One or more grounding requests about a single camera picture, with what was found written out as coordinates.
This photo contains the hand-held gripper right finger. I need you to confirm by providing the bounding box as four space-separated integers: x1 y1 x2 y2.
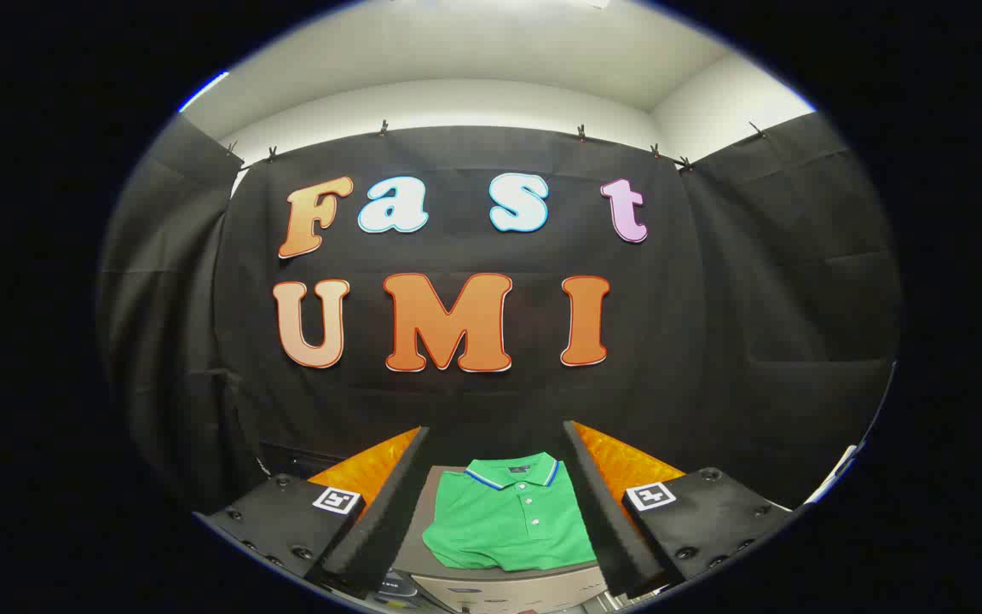
563 420 800 600

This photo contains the black backdrop cloth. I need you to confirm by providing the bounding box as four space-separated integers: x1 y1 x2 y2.
97 111 901 517

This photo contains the white paper sheet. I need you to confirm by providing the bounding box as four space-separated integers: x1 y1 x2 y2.
805 443 863 506

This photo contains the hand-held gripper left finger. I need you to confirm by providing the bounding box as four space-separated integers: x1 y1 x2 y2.
194 426 430 600

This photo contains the row of black cloth clips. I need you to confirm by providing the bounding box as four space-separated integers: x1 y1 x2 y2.
225 119 766 171

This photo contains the small washing machine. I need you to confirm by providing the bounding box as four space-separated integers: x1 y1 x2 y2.
372 570 424 614

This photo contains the green polo shirt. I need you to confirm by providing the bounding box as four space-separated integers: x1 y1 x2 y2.
421 452 598 572

